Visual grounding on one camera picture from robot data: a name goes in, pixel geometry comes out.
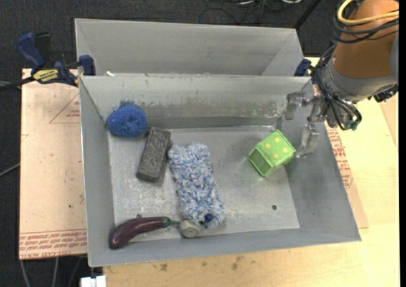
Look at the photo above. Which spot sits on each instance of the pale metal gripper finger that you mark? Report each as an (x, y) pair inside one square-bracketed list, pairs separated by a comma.
[(310, 139), (293, 101)]

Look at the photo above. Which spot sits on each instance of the green soft die, yellow dots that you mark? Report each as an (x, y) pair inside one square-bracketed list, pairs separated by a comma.
[(271, 152)]

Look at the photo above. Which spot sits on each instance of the grey metal bin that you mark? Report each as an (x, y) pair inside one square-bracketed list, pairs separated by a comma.
[(247, 190)]

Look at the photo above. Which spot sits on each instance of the blue and white fluffy roller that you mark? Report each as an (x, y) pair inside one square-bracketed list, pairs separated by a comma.
[(196, 184)]

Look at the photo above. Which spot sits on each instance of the dark grey flat block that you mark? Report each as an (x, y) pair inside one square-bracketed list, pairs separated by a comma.
[(153, 155)]

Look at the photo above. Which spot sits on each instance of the blue round scrubber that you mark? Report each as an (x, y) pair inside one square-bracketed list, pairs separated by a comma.
[(127, 120)]

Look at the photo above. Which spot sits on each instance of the purple toy eggplant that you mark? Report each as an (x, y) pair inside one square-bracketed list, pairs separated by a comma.
[(136, 230)]

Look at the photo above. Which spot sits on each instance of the brown cardboard board, red print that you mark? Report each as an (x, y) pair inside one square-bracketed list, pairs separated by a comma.
[(50, 165)]

